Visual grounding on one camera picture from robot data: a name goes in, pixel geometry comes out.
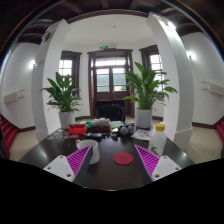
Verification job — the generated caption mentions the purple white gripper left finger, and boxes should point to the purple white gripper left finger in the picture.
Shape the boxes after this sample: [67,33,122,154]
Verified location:
[44,145,93,185]

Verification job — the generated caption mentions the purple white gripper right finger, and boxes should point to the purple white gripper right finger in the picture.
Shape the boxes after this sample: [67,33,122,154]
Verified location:
[135,145,181,182]

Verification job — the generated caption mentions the white ceramic mug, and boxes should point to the white ceramic mug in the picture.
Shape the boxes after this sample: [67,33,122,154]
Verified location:
[75,138,101,165]

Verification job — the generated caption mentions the clear bottle yellow cap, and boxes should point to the clear bottle yellow cap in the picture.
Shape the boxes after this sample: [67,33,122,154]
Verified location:
[148,123,167,156]

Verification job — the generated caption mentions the red round coaster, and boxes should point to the red round coaster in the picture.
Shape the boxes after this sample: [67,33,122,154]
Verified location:
[113,152,133,165]

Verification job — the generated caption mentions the black remote control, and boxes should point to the black remote control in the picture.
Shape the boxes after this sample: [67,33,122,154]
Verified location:
[86,133,102,139]

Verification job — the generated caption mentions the round coasters set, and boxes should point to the round coasters set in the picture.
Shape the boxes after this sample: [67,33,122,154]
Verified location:
[47,129,78,140]

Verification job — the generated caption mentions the white paper sheet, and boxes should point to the white paper sheet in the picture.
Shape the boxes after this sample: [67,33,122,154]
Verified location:
[131,129,153,141]

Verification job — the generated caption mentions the red plastic box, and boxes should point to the red plastic box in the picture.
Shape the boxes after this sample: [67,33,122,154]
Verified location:
[68,124,88,135]

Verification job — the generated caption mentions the black and white headphones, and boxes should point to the black and white headphones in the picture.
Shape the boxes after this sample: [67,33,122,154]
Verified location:
[119,122,134,135]

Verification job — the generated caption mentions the left white pillar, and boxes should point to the left white pillar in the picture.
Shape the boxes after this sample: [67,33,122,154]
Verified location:
[31,19,70,142]

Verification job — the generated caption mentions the white pillar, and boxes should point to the white pillar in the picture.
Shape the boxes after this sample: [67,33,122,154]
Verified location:
[31,19,70,142]
[147,12,194,151]

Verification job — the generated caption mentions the dark wooden tray with items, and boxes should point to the dark wooden tray with items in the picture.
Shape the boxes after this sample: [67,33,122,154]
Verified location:
[91,118,110,133]

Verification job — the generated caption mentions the right white pillar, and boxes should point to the right white pillar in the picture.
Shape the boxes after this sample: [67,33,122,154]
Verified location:
[147,12,194,151]

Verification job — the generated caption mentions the black chair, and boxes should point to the black chair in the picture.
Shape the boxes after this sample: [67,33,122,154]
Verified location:
[96,100,125,121]

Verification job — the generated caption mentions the left potted green plant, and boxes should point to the left potted green plant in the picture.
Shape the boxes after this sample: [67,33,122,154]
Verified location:
[42,72,81,129]

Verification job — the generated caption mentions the potted green plant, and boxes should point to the potted green plant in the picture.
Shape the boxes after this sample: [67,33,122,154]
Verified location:
[42,72,81,129]
[125,62,177,129]

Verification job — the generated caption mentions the right potted green plant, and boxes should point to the right potted green plant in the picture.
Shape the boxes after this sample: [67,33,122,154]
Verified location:
[125,62,177,129]

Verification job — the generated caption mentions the dark wooden double door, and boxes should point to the dark wooden double door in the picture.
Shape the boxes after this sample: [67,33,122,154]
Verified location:
[88,49,134,117]

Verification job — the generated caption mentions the green exit sign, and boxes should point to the green exit sign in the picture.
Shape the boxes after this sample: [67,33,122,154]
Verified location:
[100,46,108,50]

